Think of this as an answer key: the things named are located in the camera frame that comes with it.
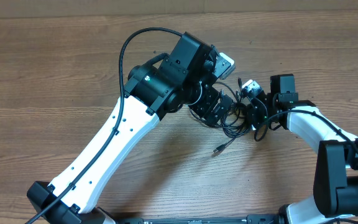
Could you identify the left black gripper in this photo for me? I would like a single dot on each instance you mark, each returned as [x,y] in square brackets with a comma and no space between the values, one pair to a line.
[204,107]

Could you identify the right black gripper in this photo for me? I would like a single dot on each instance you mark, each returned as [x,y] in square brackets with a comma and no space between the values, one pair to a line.
[252,113]

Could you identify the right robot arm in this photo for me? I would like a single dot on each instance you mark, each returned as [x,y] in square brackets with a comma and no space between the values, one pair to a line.
[335,186]

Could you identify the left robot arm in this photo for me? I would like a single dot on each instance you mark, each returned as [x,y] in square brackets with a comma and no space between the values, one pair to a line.
[162,85]

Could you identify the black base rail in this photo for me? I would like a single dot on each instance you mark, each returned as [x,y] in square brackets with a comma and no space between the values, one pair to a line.
[249,219]

